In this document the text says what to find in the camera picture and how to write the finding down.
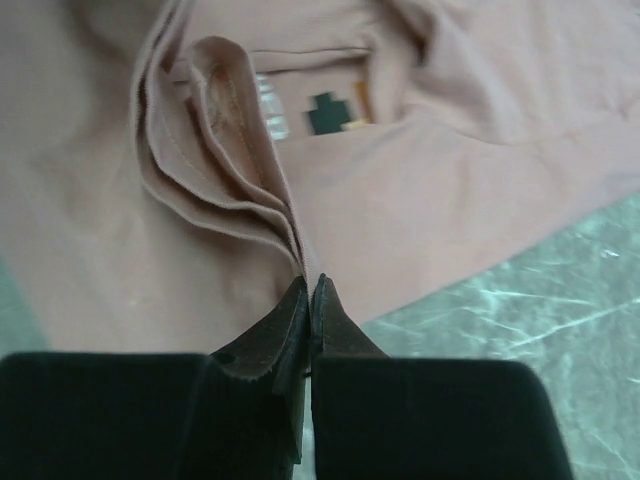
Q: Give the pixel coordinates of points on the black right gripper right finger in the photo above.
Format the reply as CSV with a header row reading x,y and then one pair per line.
x,y
381,417

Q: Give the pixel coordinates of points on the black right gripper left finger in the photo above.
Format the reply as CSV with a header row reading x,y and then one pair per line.
x,y
232,414

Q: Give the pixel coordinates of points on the pink t shirt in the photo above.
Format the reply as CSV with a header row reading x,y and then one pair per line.
x,y
169,167

